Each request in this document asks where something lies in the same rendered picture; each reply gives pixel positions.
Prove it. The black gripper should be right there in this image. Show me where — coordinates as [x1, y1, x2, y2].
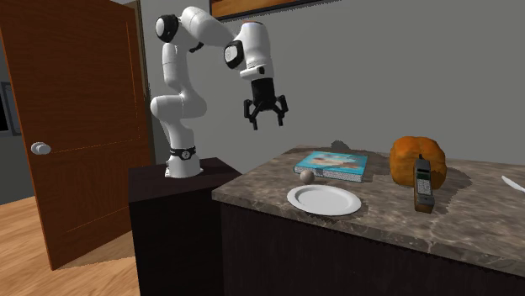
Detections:
[243, 77, 289, 131]

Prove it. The teal book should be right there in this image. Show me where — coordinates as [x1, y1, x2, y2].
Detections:
[293, 151, 369, 184]

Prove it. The white plate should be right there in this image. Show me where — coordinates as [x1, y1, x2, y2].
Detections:
[286, 184, 363, 217]

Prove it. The dark robot stand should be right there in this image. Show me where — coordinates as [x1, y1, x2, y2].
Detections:
[127, 156, 242, 296]

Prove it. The orange pumpkin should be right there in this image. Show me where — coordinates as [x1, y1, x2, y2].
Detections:
[389, 135, 448, 191]

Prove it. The brown wooden door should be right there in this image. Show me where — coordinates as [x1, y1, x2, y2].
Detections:
[0, 0, 152, 272]

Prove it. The white knife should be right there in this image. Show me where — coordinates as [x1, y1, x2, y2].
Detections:
[501, 175, 525, 194]

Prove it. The framed wall picture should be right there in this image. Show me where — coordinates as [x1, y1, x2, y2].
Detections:
[209, 0, 325, 22]

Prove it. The brown cordless phone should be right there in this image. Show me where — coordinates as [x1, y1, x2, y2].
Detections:
[413, 154, 436, 214]

